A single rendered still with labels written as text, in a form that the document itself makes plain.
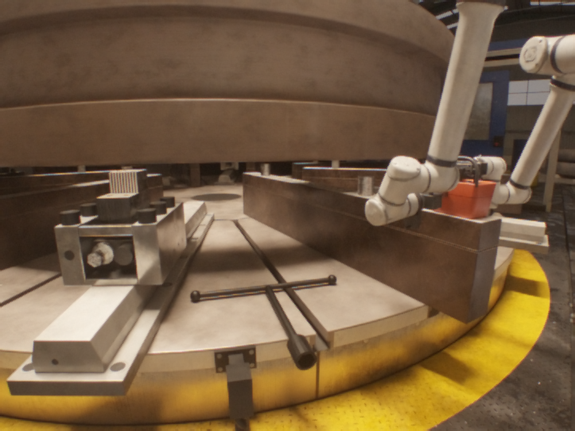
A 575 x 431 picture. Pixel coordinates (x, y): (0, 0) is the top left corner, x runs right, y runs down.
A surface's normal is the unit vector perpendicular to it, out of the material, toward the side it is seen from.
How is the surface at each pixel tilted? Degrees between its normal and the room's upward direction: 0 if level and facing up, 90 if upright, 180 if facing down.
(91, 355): 90
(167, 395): 90
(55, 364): 90
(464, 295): 90
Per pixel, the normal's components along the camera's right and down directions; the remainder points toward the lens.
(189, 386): 0.19, 0.21
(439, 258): -0.88, 0.10
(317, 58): 0.40, 0.19
